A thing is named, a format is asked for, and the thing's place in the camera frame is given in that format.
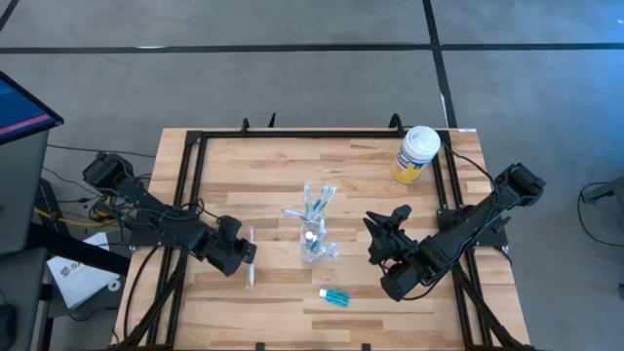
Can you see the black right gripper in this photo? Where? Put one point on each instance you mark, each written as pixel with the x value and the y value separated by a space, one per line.
pixel 395 244

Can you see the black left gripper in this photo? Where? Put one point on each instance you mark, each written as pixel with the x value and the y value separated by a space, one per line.
pixel 229 253

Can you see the green toothbrush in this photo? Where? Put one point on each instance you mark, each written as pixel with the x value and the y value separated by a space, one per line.
pixel 330 192

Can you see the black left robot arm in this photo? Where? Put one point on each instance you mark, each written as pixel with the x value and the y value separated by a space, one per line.
pixel 146 205

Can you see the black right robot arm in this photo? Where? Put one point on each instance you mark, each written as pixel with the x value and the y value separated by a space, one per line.
pixel 463 229

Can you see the clear plastic square cup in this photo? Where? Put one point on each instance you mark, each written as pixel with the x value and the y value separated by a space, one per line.
pixel 307 251

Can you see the blue and white tube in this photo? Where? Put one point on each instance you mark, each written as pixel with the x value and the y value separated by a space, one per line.
pixel 336 297

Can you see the yellow Lysol wipes canister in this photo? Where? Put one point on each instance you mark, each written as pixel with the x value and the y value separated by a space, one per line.
pixel 414 156

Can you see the white tape roll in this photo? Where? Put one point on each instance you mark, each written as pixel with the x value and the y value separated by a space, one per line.
pixel 111 284

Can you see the white label sticker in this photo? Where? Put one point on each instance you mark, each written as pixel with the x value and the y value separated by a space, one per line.
pixel 467 129

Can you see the black desk foot bar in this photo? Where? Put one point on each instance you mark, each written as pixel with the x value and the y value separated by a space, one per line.
pixel 78 248

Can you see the white paper booklet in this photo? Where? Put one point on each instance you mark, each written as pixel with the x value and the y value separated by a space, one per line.
pixel 80 283

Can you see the grey furniture leg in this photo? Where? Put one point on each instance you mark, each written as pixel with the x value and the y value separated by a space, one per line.
pixel 609 190

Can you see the computer monitor blue screen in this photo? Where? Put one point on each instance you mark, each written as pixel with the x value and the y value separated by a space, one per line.
pixel 19 112

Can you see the black aluminium rig frame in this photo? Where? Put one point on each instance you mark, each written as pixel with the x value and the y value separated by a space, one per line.
pixel 317 133

